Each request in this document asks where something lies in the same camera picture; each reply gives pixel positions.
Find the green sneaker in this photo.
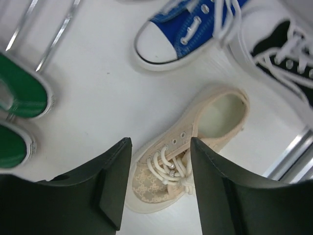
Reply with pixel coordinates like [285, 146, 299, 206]
[0, 53, 55, 118]
[0, 119, 37, 174]

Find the white metal shoe rack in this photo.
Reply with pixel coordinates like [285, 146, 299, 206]
[4, 0, 83, 73]

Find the black white sneaker left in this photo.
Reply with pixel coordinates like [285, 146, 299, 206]
[229, 9, 313, 107]

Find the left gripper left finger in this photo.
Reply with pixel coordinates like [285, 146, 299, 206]
[0, 138, 132, 235]

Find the blue sneaker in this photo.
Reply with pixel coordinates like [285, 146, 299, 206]
[134, 0, 246, 71]

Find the aluminium mounting rail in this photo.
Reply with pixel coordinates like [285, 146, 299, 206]
[262, 127, 313, 184]

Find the beige lace sneaker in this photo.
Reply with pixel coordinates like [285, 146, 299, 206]
[125, 84, 250, 213]

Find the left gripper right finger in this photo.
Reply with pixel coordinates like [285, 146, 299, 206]
[190, 137, 313, 235]

